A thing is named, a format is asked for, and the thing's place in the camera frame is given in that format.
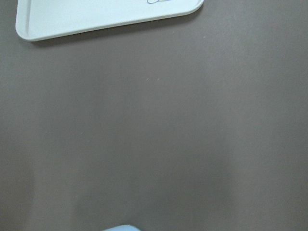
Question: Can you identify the cream rabbit tray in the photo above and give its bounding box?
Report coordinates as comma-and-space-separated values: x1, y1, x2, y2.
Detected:
15, 0, 204, 41

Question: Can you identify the light blue cup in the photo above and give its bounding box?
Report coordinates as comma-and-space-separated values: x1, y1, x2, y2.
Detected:
103, 225, 140, 231

